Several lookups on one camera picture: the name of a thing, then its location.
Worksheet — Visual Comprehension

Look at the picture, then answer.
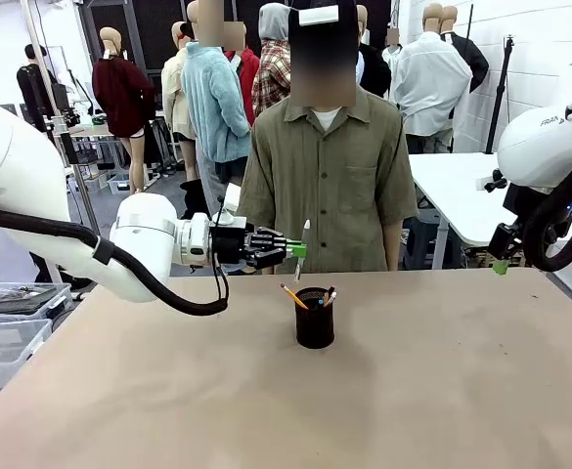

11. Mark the clear plastic bin with items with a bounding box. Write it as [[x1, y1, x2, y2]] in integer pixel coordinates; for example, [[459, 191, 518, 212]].
[[0, 281, 74, 324]]

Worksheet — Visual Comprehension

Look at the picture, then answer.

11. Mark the black tripod stand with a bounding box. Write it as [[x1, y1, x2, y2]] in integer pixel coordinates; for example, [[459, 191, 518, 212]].
[[484, 33, 517, 155]]

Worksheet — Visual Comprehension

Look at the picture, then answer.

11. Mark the mannequin in teal fleece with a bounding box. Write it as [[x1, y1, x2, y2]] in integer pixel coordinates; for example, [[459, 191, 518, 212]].
[[180, 0, 253, 196]]

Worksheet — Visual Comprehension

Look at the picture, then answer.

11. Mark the black mesh pen holder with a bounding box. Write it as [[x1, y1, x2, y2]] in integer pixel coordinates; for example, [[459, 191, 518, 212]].
[[294, 286, 336, 350]]

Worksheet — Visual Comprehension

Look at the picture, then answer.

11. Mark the person in olive shirt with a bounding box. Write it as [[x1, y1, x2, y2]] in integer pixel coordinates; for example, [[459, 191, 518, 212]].
[[236, 0, 419, 275]]

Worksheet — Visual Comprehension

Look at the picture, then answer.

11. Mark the background person in black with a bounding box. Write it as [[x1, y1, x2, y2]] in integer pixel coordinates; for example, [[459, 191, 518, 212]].
[[16, 43, 61, 134]]

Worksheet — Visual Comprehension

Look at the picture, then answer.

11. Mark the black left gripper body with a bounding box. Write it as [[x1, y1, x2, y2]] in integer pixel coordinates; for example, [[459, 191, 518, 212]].
[[210, 218, 260, 269]]

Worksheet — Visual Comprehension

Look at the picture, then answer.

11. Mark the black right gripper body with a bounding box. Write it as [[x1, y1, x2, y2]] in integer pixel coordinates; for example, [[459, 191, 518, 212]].
[[486, 222, 529, 263]]

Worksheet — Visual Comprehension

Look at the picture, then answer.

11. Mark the mannequin in black white jacket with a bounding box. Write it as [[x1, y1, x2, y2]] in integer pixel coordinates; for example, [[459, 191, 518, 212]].
[[440, 4, 491, 95]]

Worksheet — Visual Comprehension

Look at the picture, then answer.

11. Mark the mannequin in white shirt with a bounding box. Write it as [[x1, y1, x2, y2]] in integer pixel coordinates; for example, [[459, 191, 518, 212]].
[[391, 2, 474, 155]]

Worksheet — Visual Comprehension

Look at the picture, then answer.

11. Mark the mannequin in cream jacket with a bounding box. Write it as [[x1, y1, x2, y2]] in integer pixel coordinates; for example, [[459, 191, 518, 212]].
[[160, 21, 199, 183]]

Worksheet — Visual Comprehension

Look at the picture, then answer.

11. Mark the yellow pencil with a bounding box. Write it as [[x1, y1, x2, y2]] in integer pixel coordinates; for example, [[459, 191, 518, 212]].
[[280, 282, 310, 311]]

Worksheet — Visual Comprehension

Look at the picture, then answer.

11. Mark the black left arm cable sleeve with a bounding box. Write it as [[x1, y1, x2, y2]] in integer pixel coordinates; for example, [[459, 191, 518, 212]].
[[0, 202, 231, 317]]

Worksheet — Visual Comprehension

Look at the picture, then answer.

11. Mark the white pen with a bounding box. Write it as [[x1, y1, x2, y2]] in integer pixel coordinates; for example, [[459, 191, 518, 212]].
[[292, 219, 312, 284]]

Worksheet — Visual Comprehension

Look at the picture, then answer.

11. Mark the mannequin in maroon dress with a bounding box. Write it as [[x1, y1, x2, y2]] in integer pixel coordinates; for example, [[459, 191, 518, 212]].
[[91, 26, 158, 194]]

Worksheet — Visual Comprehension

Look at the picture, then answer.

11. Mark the large white table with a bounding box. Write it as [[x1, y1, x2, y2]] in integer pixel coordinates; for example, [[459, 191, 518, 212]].
[[406, 151, 514, 248]]

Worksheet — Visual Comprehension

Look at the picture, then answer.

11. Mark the mannequin in plaid hoodie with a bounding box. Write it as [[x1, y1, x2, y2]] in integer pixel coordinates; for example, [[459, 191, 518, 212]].
[[251, 2, 292, 118]]

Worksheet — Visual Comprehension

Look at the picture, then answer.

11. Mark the person's left forearm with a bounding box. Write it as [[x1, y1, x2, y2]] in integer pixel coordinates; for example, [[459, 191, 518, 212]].
[[381, 223, 403, 273]]

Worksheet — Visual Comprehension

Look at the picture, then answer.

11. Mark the mannequin in red jacket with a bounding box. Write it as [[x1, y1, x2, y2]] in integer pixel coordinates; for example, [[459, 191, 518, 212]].
[[224, 21, 262, 131]]

